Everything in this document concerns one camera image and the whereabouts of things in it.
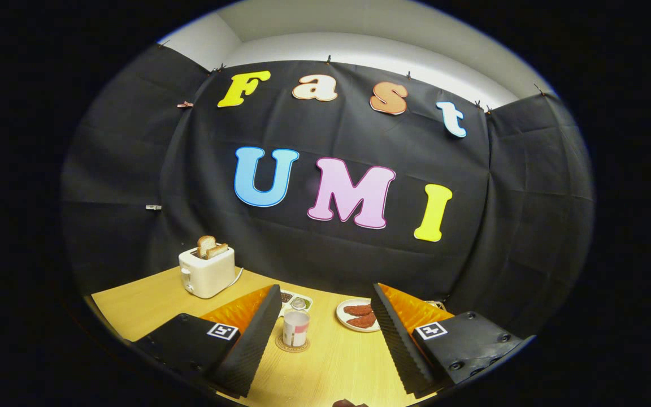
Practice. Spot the white divided seed dish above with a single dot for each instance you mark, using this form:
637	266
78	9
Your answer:
286	296

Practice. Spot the brown sausage piece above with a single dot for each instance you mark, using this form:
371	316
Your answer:
357	310
363	321

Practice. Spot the round cork coaster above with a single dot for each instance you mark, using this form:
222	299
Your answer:
303	349

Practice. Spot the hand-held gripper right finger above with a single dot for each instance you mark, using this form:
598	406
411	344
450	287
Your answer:
399	339

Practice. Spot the white round plate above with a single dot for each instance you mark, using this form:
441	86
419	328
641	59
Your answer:
341	317

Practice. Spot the black backdrop cloth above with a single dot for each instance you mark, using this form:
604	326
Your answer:
331	135

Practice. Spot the wooden table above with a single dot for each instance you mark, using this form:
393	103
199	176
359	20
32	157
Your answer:
337	362

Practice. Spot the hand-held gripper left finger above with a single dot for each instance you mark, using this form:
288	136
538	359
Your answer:
255	339

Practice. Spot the white toaster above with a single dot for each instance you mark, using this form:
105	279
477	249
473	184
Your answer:
207	274

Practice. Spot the toast slice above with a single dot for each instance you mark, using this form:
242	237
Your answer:
204	245
218	251

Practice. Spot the pink cloth clip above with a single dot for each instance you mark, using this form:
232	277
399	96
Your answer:
185	104

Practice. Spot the clear juice bottle pink label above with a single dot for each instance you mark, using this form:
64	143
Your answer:
295	333

